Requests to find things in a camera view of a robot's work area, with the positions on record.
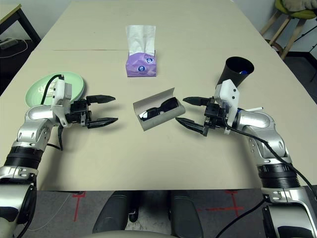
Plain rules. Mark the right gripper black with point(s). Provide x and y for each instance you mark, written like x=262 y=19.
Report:
x=215 y=115

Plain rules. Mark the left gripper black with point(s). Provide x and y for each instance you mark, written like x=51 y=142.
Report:
x=78 y=112

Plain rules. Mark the grey glasses case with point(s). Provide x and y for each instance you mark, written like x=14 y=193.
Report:
x=158 y=122

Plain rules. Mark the green plate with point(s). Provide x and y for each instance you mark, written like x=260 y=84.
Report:
x=74 y=81

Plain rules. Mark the black sunglasses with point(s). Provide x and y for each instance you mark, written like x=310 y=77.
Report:
x=148 y=114

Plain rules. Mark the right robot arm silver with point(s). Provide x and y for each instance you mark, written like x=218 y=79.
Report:
x=257 y=121

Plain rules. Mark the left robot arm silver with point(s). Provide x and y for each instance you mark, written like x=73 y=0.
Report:
x=32 y=116

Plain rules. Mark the black plastic cup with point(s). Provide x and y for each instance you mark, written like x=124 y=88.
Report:
x=235 y=74

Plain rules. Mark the purple tissue pack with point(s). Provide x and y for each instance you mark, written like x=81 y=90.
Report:
x=141 y=67

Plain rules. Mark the red floor tape mark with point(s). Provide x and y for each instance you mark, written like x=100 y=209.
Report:
x=77 y=205

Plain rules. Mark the robot left leg dark grey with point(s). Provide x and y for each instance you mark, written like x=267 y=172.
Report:
x=114 y=213

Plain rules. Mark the robot leg dark grey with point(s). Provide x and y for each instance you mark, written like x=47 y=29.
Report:
x=114 y=213
x=184 y=215

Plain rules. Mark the robot right leg dark grey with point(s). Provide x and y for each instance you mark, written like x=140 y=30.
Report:
x=184 y=215

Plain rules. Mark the grey power strip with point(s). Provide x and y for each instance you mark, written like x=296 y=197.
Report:
x=8 y=42

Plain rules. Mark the robot torso beige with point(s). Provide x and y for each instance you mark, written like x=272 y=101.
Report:
x=128 y=234

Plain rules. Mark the side table black legs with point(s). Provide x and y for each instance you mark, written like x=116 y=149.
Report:
x=6 y=15

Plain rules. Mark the black tripod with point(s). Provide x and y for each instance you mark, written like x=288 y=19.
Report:
x=307 y=32

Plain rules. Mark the green stool wooden legs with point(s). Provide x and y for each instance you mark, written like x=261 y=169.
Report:
x=302 y=16

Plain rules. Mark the beige blanket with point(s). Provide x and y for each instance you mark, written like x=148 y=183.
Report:
x=297 y=5

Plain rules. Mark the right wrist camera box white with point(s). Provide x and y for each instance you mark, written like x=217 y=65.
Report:
x=230 y=93

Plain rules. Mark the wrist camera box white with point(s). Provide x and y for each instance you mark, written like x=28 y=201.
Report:
x=230 y=93
x=60 y=91

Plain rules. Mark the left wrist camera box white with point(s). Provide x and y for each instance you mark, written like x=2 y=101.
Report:
x=60 y=91

